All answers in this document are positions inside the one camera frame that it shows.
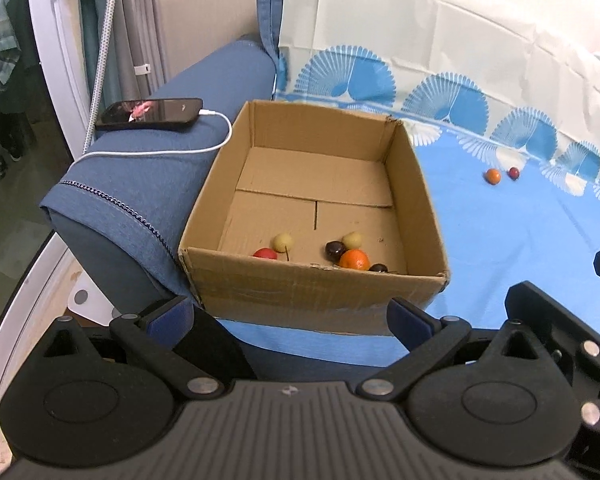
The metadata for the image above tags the dark plum fruit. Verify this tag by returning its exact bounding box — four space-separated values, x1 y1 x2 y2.
324 240 348 263

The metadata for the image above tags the yellow cork ball fruit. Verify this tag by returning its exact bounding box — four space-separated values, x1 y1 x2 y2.
272 232 294 254

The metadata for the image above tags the white dotted paper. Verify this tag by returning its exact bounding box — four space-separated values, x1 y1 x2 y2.
68 272 121 326

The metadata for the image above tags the dark cherry in box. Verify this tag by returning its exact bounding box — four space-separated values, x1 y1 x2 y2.
368 263 389 273

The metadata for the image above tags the small red cherry fruit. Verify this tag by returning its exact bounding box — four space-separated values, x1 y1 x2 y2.
508 167 520 180

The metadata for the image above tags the small orange middle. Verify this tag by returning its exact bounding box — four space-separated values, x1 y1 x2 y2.
484 168 502 185

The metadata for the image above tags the red tomato in box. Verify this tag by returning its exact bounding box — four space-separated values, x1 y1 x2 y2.
252 247 278 260

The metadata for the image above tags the brown cardboard box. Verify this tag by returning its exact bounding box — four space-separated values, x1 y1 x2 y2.
178 101 451 335

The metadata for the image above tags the blue white fan-pattern sheet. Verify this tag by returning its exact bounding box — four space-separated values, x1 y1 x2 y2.
220 0 600 369

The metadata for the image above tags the black smartphone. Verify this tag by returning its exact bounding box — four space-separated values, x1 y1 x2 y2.
95 99 204 131

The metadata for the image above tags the grey curtain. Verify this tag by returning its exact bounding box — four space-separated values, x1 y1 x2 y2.
80 0 168 108

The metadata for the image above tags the silver black stick pole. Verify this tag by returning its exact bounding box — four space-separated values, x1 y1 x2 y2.
83 0 117 153

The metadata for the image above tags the white charging cable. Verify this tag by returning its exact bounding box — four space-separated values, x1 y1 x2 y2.
72 108 233 166

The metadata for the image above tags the white door frame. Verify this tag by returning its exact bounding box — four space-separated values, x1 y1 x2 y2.
0 0 90 402

